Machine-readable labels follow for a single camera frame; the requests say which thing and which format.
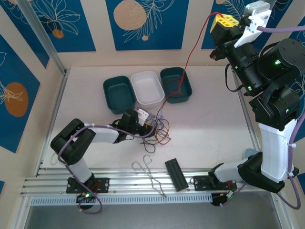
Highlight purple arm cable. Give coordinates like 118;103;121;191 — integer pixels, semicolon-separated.
218;23;305;210
57;123;155;214

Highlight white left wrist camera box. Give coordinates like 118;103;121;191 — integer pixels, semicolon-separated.
137;108;151;125

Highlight black ribbed metal block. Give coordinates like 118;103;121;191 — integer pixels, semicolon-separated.
164;157;189;192

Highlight light blue case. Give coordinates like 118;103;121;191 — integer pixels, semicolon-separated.
244;148;259;158

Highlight aluminium rail frame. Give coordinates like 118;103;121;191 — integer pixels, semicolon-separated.
20;167;285;197

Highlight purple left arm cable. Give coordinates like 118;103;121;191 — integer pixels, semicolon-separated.
57;123;155;214

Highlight small black controller board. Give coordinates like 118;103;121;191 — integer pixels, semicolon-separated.
76;192;97;204
211;192;234;207

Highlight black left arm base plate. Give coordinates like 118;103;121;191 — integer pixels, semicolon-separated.
66;177;110;194

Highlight dark teal plastic bin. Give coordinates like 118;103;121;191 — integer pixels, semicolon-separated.
160;67;193;104
102;75;137;115

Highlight aluminium corner post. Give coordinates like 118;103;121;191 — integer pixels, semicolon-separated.
17;0;67;75

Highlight white slotted cable duct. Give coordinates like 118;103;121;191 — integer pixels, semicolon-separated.
30;193;213;206

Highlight thin red cable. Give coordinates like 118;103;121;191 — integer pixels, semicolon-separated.
154;118;171;146
156;11;221;113

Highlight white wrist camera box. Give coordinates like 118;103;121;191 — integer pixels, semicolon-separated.
137;108;151;125
234;0;272;48

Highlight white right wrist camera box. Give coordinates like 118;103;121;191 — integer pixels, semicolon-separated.
234;0;272;48

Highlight thin blue cable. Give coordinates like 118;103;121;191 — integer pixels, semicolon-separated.
149;114;167;127
150;115;165;129

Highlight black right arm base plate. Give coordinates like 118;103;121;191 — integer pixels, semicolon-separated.
192;175;236;191

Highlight aluminium side rail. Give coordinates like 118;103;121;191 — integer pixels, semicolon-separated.
35;69;70;177
232;69;262;152

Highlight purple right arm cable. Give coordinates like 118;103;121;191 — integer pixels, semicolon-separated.
218;23;305;210

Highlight white plastic bin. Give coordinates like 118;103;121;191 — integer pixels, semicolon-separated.
130;70;165;109

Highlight silver metal tongs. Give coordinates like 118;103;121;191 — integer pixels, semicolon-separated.
132;155;167;198

